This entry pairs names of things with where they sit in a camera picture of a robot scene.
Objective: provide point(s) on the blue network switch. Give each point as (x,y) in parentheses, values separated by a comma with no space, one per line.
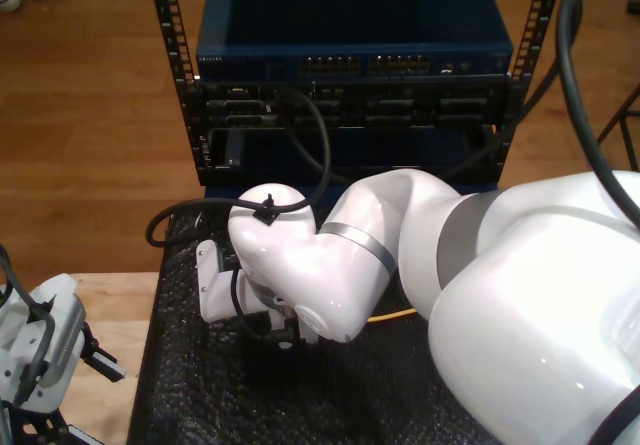
(350,15)

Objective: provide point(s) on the black perforated rack post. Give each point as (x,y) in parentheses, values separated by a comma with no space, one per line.
(170,25)
(542,5)

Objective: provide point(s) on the blue rack base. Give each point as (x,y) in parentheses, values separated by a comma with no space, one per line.
(220,192)

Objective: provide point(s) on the black bubble-wrap mat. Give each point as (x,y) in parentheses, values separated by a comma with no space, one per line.
(225,390)

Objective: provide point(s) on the black rack server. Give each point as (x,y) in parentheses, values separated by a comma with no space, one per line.
(400,105)

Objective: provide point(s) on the dark wooden stool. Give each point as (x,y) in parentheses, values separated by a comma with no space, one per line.
(626,135)

